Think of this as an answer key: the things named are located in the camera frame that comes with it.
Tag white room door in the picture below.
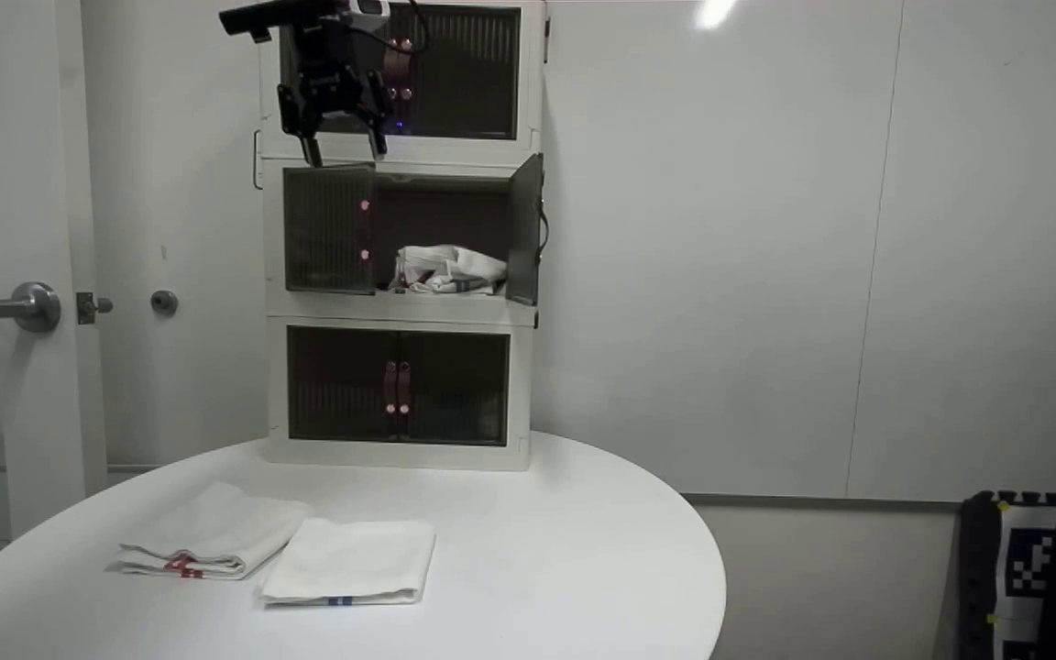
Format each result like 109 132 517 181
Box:
0 0 110 601

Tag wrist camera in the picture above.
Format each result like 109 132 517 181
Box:
218 0 350 44

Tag folded white towel red stripe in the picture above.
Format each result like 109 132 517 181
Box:
107 482 316 581

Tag dark translucent cabinet door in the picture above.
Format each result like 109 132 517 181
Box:
398 5 523 141
506 153 545 307
398 329 512 448
283 165 377 296
286 325 400 445
280 18 401 138

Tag white stacked cabinet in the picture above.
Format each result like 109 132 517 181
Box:
253 0 552 473

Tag black foam mat with marker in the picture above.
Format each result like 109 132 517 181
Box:
956 490 1056 660

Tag crumpled white cloth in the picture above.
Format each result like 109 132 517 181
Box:
390 244 509 297

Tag folded white towel blue stripe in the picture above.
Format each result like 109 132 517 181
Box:
259 518 437 608

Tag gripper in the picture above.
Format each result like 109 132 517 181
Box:
276 18 393 169

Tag silver door lever handle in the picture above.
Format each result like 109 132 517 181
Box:
0 281 62 334

